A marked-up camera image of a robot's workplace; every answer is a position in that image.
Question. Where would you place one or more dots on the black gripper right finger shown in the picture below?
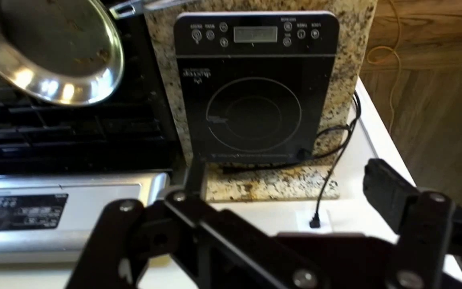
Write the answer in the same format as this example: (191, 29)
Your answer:
(428, 241)

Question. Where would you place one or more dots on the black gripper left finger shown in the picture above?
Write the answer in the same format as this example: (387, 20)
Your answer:
(199, 251)

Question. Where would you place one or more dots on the stainless steel stove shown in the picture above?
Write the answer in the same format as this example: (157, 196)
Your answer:
(80, 145)

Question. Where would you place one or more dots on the black induction cooktop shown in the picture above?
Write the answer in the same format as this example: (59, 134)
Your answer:
(257, 102)

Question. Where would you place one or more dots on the steel frying pan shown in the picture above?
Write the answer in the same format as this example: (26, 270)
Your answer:
(48, 49)

